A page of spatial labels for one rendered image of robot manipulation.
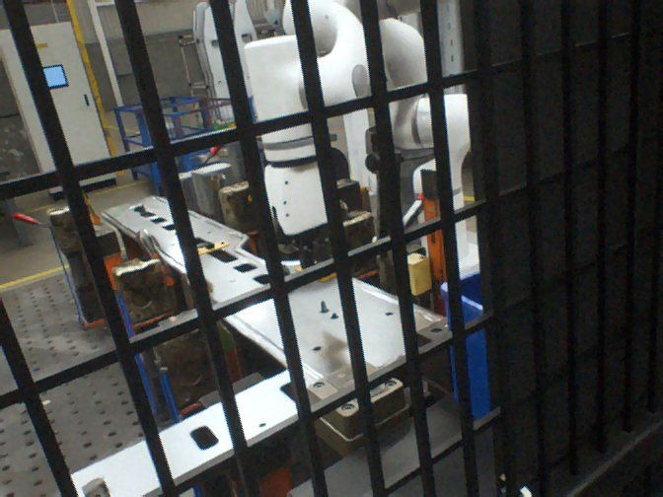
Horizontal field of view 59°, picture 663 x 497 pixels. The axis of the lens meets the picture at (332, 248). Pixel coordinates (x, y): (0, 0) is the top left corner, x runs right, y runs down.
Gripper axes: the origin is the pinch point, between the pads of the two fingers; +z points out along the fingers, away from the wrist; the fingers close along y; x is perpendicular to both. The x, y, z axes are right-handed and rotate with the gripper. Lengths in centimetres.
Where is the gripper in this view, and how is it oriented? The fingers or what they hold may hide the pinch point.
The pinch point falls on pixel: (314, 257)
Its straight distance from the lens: 87.7
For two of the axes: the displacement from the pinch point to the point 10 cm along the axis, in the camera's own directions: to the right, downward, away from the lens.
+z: 1.6, 9.2, 3.5
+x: 5.5, 2.1, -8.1
